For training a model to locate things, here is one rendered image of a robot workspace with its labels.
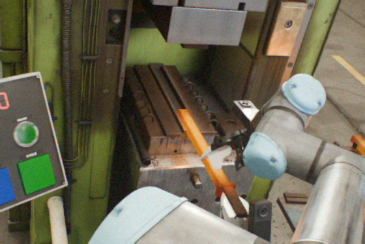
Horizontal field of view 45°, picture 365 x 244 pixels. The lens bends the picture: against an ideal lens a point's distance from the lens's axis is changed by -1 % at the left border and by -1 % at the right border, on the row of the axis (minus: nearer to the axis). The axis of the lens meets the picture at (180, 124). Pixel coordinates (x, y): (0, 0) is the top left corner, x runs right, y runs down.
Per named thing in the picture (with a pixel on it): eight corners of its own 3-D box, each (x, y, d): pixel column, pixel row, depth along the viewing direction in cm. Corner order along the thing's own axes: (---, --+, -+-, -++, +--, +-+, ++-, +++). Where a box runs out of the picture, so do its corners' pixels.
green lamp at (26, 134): (37, 145, 100) (37, 130, 98) (15, 146, 99) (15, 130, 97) (36, 137, 103) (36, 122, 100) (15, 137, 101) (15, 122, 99)
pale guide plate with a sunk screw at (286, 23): (290, 57, 140) (307, 4, 130) (265, 55, 137) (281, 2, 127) (287, 53, 141) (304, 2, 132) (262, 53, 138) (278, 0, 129)
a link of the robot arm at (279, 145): (307, 173, 68) (330, 124, 73) (240, 144, 71) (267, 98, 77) (297, 198, 74) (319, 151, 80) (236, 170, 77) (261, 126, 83)
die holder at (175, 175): (227, 256, 161) (260, 161, 137) (124, 271, 148) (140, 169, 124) (181, 159, 204) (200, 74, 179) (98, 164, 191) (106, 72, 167)
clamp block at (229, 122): (245, 149, 140) (250, 133, 137) (221, 151, 137) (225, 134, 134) (231, 128, 150) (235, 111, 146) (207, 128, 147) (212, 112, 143)
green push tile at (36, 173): (57, 183, 104) (48, 153, 102) (27, 195, 99) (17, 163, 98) (53, 182, 105) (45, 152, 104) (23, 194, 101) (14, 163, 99)
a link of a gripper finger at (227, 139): (208, 149, 98) (242, 136, 94) (206, 143, 99) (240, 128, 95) (219, 153, 102) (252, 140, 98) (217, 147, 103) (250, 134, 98)
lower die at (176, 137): (210, 151, 136) (216, 129, 132) (147, 155, 129) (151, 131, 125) (171, 83, 168) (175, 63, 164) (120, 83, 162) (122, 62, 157)
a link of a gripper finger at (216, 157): (197, 176, 100) (232, 162, 96) (192, 152, 102) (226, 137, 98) (204, 178, 102) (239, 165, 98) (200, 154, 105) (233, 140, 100)
